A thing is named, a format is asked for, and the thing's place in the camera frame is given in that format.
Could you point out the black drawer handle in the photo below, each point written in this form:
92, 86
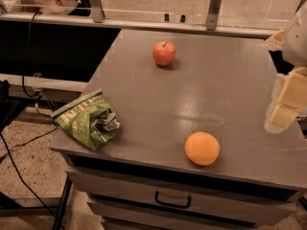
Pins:
172, 201

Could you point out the metal rail bracket middle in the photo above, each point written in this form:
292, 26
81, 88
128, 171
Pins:
213, 15

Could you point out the red apple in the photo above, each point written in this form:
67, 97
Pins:
164, 53

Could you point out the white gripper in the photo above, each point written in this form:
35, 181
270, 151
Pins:
295, 43

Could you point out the orange fruit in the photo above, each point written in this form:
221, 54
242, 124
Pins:
202, 148

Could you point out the grey drawer cabinet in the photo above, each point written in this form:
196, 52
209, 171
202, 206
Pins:
218, 85

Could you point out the green chip bag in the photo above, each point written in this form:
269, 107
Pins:
90, 119

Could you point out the metal rail bracket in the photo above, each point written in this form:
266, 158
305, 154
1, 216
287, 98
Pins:
97, 11
213, 15

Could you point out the metal rail bracket left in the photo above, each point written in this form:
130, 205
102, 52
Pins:
97, 11

